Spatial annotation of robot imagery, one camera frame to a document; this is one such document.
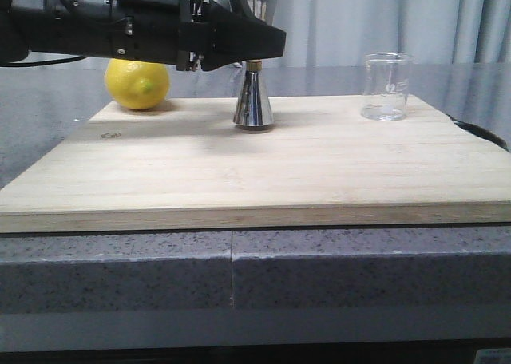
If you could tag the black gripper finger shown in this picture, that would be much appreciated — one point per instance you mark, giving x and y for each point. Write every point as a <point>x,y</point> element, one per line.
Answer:
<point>211,37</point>

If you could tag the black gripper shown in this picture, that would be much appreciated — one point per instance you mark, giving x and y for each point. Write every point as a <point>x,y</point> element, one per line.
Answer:
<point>135,30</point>

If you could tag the steel double jigger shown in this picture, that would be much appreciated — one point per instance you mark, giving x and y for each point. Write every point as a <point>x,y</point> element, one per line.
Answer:
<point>253,108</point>

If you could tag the clear glass measuring beaker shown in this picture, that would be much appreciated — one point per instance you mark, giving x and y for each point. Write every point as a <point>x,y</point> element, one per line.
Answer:
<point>386,86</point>

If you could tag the yellow lemon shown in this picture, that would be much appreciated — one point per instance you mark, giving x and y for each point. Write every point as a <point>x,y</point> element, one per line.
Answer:
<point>136,85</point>

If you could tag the grey curtain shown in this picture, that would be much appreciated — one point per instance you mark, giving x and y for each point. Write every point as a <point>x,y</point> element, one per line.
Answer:
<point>343,32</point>

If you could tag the light wooden cutting board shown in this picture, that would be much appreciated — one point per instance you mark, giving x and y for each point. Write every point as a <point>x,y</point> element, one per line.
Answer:
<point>185,165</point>

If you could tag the white label sticker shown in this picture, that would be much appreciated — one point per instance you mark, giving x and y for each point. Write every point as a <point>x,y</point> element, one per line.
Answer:
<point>493,356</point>

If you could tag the black cutting board handle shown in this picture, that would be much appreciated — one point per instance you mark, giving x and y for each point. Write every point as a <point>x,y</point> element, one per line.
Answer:
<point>478,131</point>

